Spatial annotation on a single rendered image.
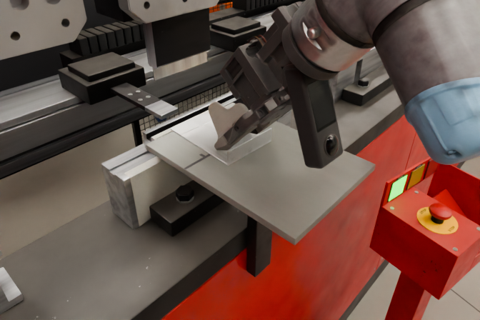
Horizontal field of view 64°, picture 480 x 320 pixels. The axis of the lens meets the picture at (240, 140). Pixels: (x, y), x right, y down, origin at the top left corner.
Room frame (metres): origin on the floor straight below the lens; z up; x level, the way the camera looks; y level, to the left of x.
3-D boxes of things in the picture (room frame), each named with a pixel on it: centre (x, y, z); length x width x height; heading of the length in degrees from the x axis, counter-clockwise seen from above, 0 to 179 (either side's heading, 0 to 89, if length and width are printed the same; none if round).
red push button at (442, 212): (0.53, -0.37, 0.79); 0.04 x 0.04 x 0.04
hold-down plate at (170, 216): (0.53, 0.02, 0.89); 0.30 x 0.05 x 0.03; 137
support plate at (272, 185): (0.44, -0.02, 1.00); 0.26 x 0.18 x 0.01; 47
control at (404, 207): (0.57, -0.41, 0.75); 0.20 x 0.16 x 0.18; 126
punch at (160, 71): (0.54, 0.09, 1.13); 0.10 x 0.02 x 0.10; 137
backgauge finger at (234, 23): (0.91, -0.04, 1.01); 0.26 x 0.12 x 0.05; 47
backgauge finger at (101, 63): (0.64, 0.21, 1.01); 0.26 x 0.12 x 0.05; 47
